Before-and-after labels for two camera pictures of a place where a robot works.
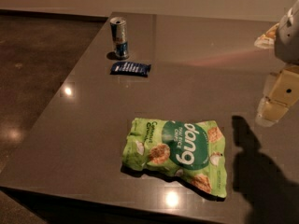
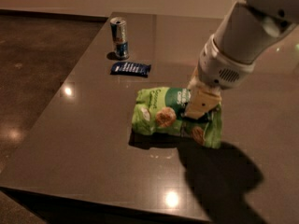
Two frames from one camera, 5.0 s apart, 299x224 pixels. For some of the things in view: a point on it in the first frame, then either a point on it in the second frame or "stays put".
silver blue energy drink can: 119,35 stays put
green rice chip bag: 192,150 -> 161,110
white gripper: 289,37 -> 219,68
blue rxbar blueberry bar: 130,68 stays put
